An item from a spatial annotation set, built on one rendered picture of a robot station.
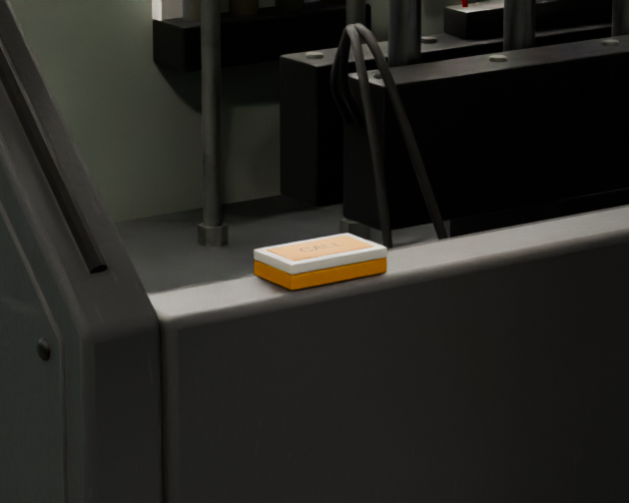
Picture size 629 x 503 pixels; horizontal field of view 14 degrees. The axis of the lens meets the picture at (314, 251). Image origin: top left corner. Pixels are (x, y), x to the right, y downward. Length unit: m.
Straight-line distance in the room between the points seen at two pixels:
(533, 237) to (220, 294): 0.17
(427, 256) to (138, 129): 0.55
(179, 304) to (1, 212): 0.08
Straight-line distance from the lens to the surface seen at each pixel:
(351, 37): 1.31
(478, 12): 1.52
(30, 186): 1.10
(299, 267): 1.12
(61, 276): 1.08
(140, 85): 1.70
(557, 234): 1.22
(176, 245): 1.65
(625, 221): 1.25
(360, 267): 1.14
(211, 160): 1.63
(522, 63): 1.45
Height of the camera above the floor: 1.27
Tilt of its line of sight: 16 degrees down
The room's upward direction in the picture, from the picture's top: straight up
